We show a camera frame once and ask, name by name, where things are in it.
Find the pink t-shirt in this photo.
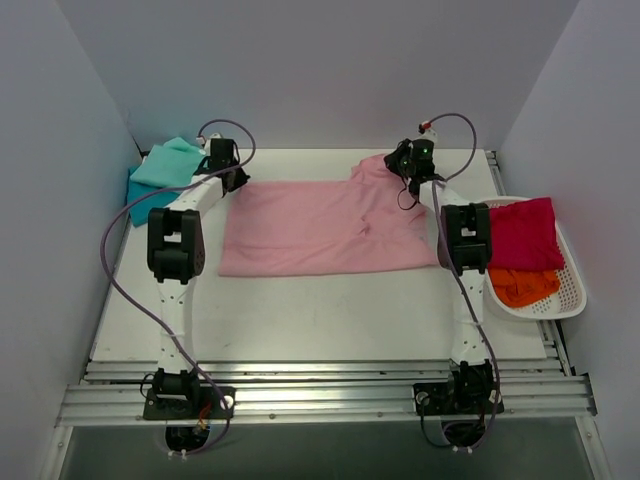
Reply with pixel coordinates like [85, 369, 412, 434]
[218, 155, 438, 278]

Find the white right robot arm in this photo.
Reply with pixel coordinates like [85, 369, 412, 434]
[384, 139, 494, 413]

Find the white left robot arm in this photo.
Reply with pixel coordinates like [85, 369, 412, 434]
[147, 134, 249, 419]

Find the mint green folded t-shirt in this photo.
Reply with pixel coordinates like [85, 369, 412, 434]
[130, 137, 206, 188]

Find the teal blue folded t-shirt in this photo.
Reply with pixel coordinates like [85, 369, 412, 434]
[126, 167, 181, 230]

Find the magenta t-shirt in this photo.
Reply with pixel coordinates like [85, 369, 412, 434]
[489, 197, 565, 272]

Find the orange t-shirt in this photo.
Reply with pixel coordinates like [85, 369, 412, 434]
[489, 268, 561, 308]

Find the white plastic basket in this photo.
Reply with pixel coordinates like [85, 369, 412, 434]
[485, 196, 587, 321]

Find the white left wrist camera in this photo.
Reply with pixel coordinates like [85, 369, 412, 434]
[196, 132, 224, 148]

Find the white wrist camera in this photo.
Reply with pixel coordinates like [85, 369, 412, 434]
[196, 132, 224, 148]
[418, 122, 438, 144]

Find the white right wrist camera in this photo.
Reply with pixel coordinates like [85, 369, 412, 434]
[418, 122, 438, 144]

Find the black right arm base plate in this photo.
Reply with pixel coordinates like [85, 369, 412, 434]
[412, 382, 494, 416]

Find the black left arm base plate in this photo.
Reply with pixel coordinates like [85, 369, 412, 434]
[142, 386, 236, 421]

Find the aluminium rail frame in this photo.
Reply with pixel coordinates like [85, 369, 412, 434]
[38, 149, 611, 480]

